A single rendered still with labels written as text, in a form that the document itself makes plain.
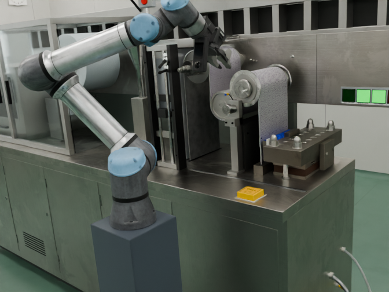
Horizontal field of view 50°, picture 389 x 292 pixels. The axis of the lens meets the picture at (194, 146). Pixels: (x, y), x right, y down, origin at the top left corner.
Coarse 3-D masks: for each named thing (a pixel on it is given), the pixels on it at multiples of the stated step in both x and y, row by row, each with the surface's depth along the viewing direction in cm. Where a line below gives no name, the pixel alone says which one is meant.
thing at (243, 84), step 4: (240, 80) 166; (244, 80) 165; (236, 84) 167; (240, 84) 166; (244, 84) 165; (248, 84) 164; (236, 88) 168; (240, 88) 167; (244, 88) 166; (248, 88) 164; (236, 92) 168; (240, 92) 168; (248, 92) 165; (240, 96) 168; (244, 96) 166; (248, 96) 166
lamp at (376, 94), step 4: (376, 92) 167; (380, 92) 166; (384, 92) 165; (372, 96) 168; (376, 96) 167; (380, 96) 166; (384, 96) 165; (372, 100) 169; (376, 100) 168; (380, 100) 167; (384, 100) 166
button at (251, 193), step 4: (244, 188) 151; (248, 188) 151; (252, 188) 151; (256, 188) 150; (240, 192) 148; (244, 192) 147; (248, 192) 147; (252, 192) 147; (256, 192) 147; (260, 192) 148; (240, 196) 148; (244, 196) 147; (248, 196) 146; (252, 196) 145; (256, 196) 146; (260, 196) 148; (252, 200) 145
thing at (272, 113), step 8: (280, 96) 178; (264, 104) 169; (272, 104) 174; (280, 104) 179; (264, 112) 169; (272, 112) 174; (280, 112) 180; (264, 120) 170; (272, 120) 175; (280, 120) 181; (264, 128) 171; (272, 128) 176; (280, 128) 181; (264, 136) 172
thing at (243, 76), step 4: (240, 76) 167; (244, 76) 166; (248, 76) 165; (236, 80) 169; (248, 80) 165; (252, 80) 164; (252, 84) 164; (232, 88) 171; (252, 88) 165; (256, 88) 164; (252, 92) 165; (236, 96) 171; (252, 96) 166; (244, 100) 169; (248, 100) 167
